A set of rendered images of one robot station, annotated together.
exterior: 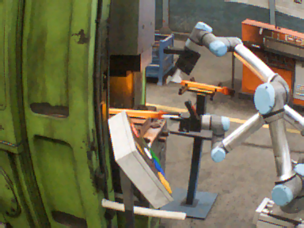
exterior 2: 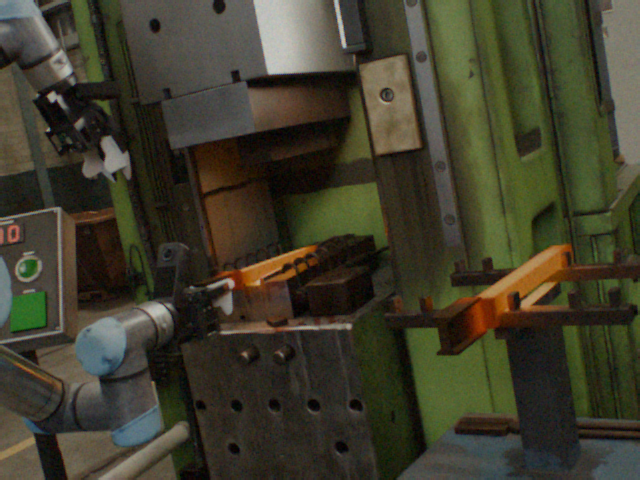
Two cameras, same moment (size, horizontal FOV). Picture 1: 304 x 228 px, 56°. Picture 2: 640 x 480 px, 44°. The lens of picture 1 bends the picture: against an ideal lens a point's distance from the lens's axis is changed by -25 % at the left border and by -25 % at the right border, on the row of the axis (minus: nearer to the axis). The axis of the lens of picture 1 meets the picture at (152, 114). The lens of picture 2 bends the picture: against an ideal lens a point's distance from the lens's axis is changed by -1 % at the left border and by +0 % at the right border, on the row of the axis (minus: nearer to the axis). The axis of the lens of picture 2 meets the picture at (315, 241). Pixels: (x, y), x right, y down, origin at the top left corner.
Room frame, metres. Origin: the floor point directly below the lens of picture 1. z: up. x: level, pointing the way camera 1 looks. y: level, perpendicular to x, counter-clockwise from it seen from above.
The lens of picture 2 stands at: (2.31, -1.39, 1.25)
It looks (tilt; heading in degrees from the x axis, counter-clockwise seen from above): 8 degrees down; 104
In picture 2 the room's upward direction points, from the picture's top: 11 degrees counter-clockwise
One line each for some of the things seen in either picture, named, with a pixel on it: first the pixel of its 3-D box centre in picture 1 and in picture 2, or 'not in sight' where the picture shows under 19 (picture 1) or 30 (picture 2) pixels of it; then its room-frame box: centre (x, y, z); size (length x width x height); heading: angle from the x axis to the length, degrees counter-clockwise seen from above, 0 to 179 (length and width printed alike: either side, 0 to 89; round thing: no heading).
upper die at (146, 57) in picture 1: (108, 56); (263, 109); (1.85, 0.23, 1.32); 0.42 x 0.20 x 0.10; 75
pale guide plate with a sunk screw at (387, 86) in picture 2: not in sight; (390, 106); (2.13, 0.08, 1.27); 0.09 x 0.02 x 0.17; 165
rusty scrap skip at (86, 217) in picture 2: not in sight; (88, 255); (-2.09, 6.17, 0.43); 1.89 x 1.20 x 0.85; 158
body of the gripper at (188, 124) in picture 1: (191, 122); (181, 316); (1.76, -0.20, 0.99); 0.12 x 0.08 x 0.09; 75
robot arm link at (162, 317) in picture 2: (206, 122); (150, 326); (1.74, -0.28, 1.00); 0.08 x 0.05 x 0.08; 165
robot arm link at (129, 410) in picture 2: (218, 142); (121, 405); (1.70, -0.35, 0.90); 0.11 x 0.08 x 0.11; 173
